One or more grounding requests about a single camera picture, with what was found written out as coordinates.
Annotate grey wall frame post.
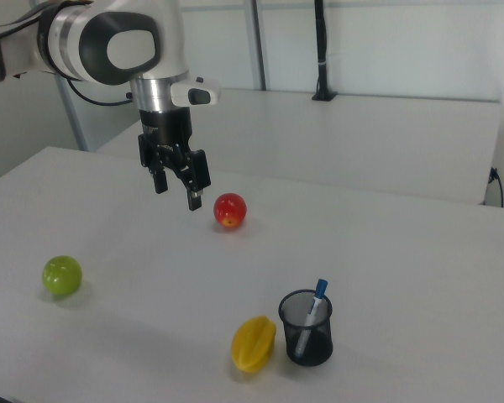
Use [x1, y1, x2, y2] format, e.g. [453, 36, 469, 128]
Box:
[242, 0, 270, 92]

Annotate green toy apple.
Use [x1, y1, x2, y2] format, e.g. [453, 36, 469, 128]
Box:
[41, 255, 83, 297]

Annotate black mesh pen cup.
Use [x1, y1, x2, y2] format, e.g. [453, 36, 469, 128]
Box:
[277, 288, 334, 368]

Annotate black hanging power cable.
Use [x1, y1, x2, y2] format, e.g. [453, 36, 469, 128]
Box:
[488, 166, 504, 209]

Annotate yellow toy starfruit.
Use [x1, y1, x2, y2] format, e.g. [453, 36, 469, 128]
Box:
[230, 315, 277, 374]

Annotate black camera pole with base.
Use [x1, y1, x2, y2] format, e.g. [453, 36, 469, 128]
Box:
[311, 0, 339, 102]

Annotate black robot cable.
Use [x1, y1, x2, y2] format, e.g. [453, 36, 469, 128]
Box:
[66, 77, 134, 107]

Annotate red toy apple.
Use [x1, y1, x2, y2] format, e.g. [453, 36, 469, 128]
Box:
[213, 192, 248, 231]

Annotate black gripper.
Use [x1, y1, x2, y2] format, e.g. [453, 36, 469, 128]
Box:
[137, 107, 213, 212]

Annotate blue capped white marker pen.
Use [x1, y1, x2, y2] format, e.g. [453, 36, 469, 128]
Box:
[294, 279, 329, 358]

